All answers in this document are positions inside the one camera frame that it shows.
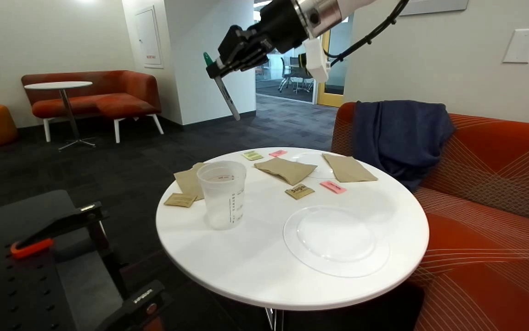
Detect grey wall sign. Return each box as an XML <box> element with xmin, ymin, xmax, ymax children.
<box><xmin>399</xmin><ymin>0</ymin><xmax>471</xmax><ymax>19</ymax></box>

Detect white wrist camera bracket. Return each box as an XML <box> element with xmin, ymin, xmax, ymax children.
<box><xmin>304</xmin><ymin>35</ymin><xmax>331</xmax><ymax>85</ymax></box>

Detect white wall switch plate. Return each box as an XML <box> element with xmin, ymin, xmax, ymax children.
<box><xmin>502</xmin><ymin>26</ymin><xmax>529</xmax><ymax>67</ymax></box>

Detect small round white table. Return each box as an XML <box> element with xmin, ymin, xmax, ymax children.
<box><xmin>25</xmin><ymin>79</ymin><xmax>98</xmax><ymax>153</ymax></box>

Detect clear plastic plate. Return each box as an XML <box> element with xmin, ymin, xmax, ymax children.
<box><xmin>282</xmin><ymin>204</ymin><xmax>392</xmax><ymax>280</ymax></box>

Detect white framed wall board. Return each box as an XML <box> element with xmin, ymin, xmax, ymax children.
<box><xmin>133</xmin><ymin>4</ymin><xmax>164</xmax><ymax>67</ymax></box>

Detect orange sofa white legs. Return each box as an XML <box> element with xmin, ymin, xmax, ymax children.
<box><xmin>21</xmin><ymin>68</ymin><xmax>168</xmax><ymax>146</ymax></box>

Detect yellow wooden door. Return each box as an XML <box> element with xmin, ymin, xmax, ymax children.
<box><xmin>317</xmin><ymin>30</ymin><xmax>348</xmax><ymax>109</ymax></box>

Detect orange handled clamp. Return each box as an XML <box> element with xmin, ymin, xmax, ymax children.
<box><xmin>8</xmin><ymin>236</ymin><xmax>58</xmax><ymax>261</ymax></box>

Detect printed brown paper packet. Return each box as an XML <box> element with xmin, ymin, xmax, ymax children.
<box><xmin>164</xmin><ymin>192</ymin><xmax>199</xmax><ymax>210</ymax></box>

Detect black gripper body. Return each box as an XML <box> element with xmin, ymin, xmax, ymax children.
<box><xmin>218</xmin><ymin>2</ymin><xmax>309</xmax><ymax>67</ymax></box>

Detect brown sugar packet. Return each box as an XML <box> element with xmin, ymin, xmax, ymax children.
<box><xmin>285</xmin><ymin>184</ymin><xmax>317</xmax><ymax>203</ymax></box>

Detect navy blue blanket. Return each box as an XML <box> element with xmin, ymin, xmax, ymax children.
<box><xmin>353</xmin><ymin>100</ymin><xmax>456</xmax><ymax>192</ymax></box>

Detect orange patterned sofa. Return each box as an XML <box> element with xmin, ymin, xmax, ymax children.
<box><xmin>330</xmin><ymin>100</ymin><xmax>529</xmax><ymax>331</ymax></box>

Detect yellow green sweetener packet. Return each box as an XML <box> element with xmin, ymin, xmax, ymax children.
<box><xmin>241</xmin><ymin>149</ymin><xmax>267</xmax><ymax>164</ymax></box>

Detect black clamp stand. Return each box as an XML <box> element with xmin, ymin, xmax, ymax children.
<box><xmin>6</xmin><ymin>201</ymin><xmax>175</xmax><ymax>331</ymax></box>

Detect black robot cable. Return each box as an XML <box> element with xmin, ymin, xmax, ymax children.
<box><xmin>326</xmin><ymin>0</ymin><xmax>412</xmax><ymax>68</ymax></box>

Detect clear plastic measuring cup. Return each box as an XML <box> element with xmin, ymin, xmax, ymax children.
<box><xmin>195</xmin><ymin>160</ymin><xmax>251</xmax><ymax>232</ymax></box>

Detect black office chair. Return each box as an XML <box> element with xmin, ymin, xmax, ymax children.
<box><xmin>280</xmin><ymin>54</ymin><xmax>309</xmax><ymax>85</ymax></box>

